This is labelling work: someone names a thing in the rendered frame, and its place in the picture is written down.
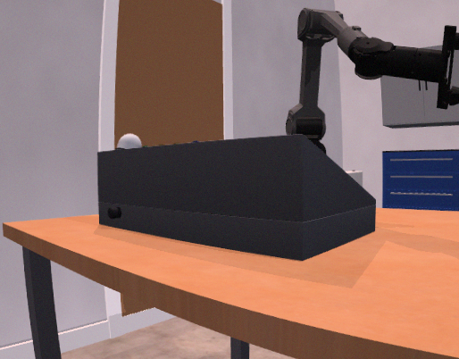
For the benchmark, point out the black angled console housing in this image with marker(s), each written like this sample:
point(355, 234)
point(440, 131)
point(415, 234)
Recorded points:
point(279, 196)

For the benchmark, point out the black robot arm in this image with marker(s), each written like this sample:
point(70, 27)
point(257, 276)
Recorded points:
point(371, 56)

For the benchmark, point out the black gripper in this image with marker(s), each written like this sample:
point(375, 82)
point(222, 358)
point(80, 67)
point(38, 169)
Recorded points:
point(430, 66)

